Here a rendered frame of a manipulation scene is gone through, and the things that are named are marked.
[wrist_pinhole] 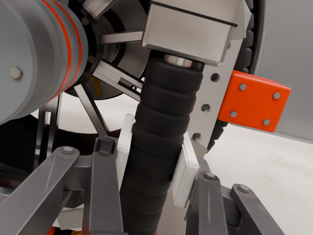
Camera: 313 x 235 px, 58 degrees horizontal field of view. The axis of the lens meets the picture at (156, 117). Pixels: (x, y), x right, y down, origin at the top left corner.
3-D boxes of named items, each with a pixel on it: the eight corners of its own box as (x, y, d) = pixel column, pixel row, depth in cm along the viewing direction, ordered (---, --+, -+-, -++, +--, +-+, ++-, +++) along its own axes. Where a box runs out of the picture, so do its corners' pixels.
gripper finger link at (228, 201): (200, 193, 15) (255, 205, 15) (188, 153, 19) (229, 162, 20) (192, 217, 15) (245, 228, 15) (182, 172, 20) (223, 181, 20)
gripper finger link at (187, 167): (187, 163, 16) (200, 166, 16) (177, 124, 23) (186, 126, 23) (173, 208, 17) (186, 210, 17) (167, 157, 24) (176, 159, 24)
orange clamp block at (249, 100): (206, 106, 48) (256, 119, 49) (217, 120, 40) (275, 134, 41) (219, 65, 46) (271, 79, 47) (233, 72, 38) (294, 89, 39)
